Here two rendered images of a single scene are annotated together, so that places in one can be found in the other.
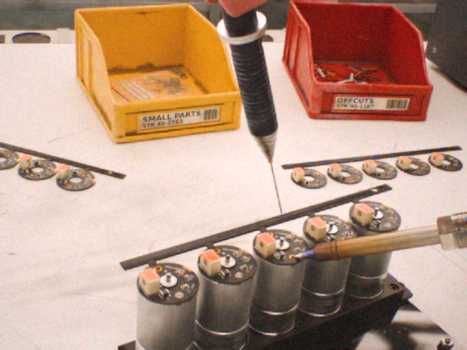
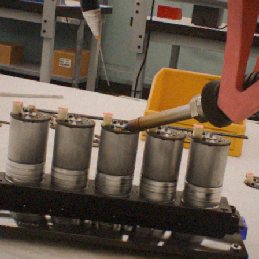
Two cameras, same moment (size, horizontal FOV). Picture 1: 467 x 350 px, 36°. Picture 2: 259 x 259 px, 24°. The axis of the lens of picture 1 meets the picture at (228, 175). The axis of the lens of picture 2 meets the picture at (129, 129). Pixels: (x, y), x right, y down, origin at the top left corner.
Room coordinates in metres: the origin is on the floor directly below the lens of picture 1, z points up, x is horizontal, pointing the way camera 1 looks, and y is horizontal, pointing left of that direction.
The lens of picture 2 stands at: (-0.04, -0.24, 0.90)
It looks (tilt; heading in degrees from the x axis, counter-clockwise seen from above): 13 degrees down; 35
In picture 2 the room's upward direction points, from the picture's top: 8 degrees clockwise
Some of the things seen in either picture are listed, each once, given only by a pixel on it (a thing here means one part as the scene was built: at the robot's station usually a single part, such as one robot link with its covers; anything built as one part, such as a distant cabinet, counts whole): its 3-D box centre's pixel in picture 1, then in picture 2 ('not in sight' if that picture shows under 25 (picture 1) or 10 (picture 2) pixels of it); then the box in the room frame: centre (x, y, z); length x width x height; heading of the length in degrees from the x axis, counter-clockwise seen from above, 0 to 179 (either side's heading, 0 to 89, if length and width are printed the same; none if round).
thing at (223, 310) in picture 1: (222, 307); (71, 158); (0.24, 0.00, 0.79); 0.02 x 0.02 x 0.05
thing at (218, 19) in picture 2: not in sight; (207, 15); (2.41, 1.13, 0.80); 0.15 x 0.12 x 0.10; 19
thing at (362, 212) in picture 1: (364, 213); (199, 131); (0.28, -0.07, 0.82); 0.01 x 0.01 x 0.01; 35
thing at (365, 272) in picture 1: (365, 256); (204, 176); (0.29, -0.07, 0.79); 0.02 x 0.02 x 0.05
